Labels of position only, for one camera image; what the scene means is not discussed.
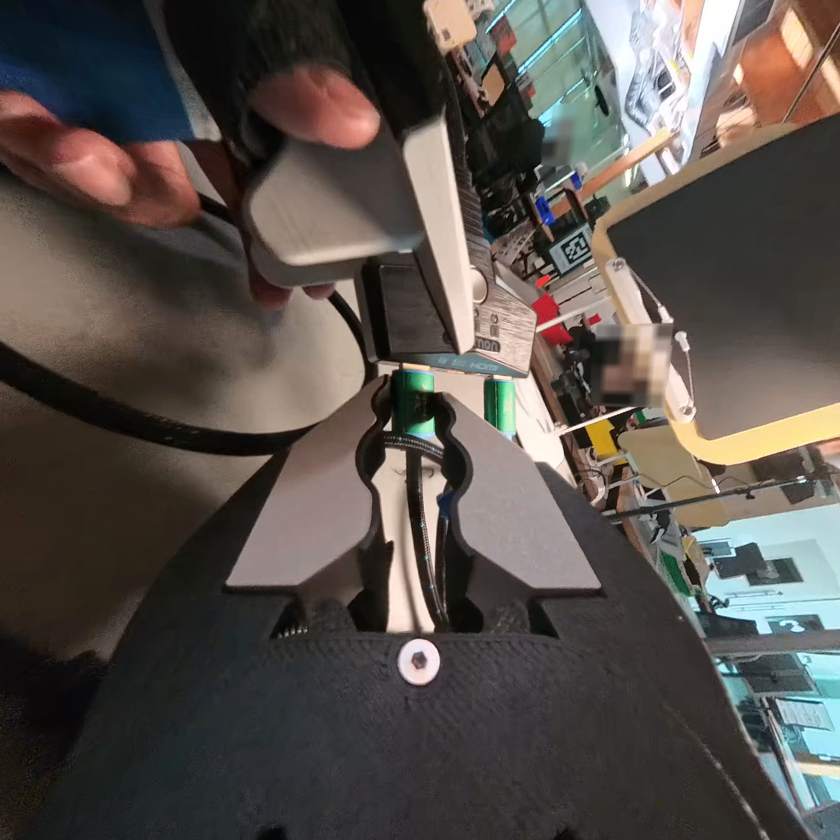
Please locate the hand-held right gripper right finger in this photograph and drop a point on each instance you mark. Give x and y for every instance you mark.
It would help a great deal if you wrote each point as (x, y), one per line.
(525, 525)

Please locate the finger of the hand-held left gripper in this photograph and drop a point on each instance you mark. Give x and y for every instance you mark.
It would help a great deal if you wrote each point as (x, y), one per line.
(439, 216)

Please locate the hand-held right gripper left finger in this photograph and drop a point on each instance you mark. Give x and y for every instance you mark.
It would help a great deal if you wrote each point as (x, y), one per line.
(308, 518)

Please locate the person's left hand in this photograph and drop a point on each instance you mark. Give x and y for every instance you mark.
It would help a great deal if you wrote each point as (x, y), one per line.
(98, 170)

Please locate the yellow plastic bin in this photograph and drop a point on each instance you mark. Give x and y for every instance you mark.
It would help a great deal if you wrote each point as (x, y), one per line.
(602, 439)

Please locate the printed marker tag sign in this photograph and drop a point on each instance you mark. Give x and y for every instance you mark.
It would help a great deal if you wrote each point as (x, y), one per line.
(571, 250)

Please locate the beige board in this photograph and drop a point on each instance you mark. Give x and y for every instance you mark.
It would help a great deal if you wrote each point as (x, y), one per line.
(663, 466)

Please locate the red plastic bin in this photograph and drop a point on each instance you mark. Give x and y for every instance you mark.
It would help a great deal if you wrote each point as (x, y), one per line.
(551, 318)

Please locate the beige box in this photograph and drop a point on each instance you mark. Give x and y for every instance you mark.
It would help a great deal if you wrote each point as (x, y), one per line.
(449, 23)

